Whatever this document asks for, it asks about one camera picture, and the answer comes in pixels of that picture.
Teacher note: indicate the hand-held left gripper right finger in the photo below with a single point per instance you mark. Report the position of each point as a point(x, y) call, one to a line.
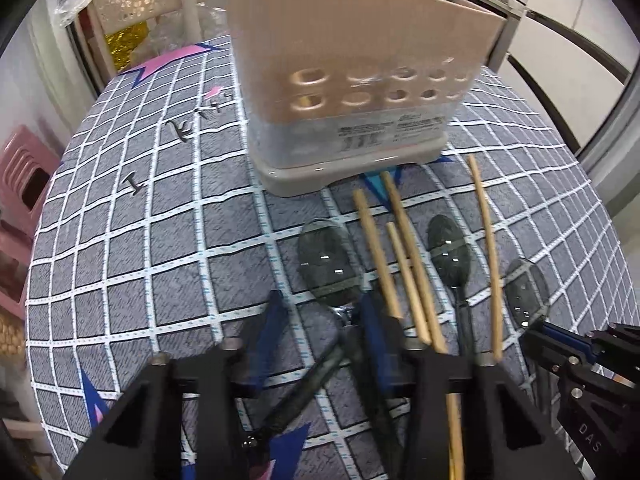
point(377, 345)

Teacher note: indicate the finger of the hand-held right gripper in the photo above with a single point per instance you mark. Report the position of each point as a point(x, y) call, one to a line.
point(555, 340)
point(620, 340)

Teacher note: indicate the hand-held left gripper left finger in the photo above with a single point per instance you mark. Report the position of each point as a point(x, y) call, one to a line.
point(267, 340)

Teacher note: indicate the wooden chopstick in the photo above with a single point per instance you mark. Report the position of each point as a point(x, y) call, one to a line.
point(489, 260)
point(375, 245)
point(410, 250)
point(402, 265)

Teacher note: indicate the beige plastic utensil holder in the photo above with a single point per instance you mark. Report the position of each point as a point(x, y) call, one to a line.
point(350, 50)

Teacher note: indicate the grey checkered tablecloth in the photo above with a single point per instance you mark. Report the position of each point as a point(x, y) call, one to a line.
point(150, 240)

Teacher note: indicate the bag of pale yellow balls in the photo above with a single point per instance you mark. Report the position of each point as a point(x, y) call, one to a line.
point(9, 332)

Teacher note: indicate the pink plastic stool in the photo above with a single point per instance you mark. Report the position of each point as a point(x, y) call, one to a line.
point(10, 270)
point(25, 175)

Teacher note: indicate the gold foil packet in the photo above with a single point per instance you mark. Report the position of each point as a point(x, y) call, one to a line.
point(125, 42)

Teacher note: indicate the beige perforated storage basket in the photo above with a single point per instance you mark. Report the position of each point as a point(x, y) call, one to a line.
point(135, 0)

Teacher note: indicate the black sliding door frame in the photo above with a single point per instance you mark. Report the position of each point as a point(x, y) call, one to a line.
point(575, 45)

